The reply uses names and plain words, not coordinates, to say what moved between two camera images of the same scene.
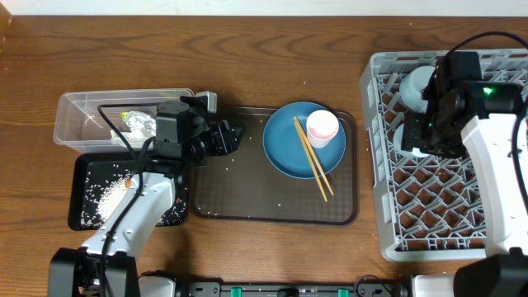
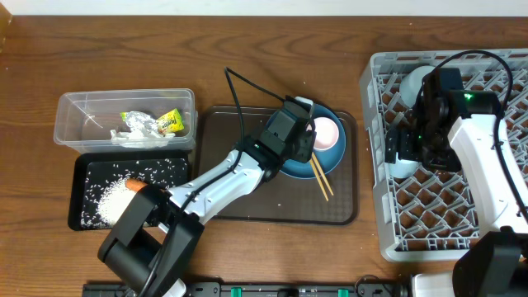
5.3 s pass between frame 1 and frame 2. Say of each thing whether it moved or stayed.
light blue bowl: stayed
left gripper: moved
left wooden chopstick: stayed
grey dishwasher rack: stayed
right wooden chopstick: stayed
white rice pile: stayed
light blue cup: moved
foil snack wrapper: moved
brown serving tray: stayed
